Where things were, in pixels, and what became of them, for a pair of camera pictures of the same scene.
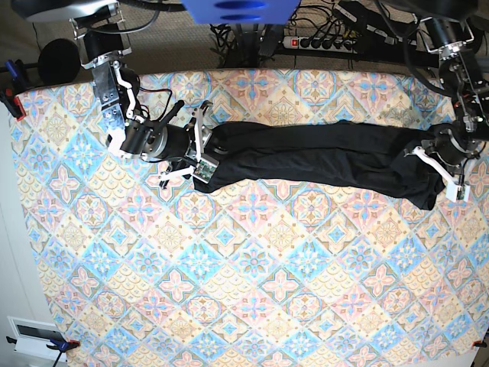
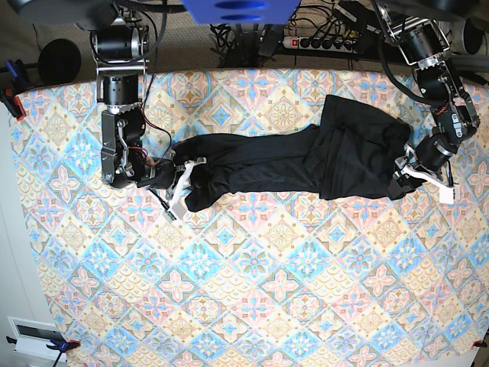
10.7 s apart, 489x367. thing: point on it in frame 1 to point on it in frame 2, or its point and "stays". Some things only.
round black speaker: (59, 62) stays
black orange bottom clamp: (59, 345) stays
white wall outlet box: (32, 338) stays
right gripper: (451, 144) to (432, 153)
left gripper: (175, 141) to (162, 175)
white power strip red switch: (343, 45) stays
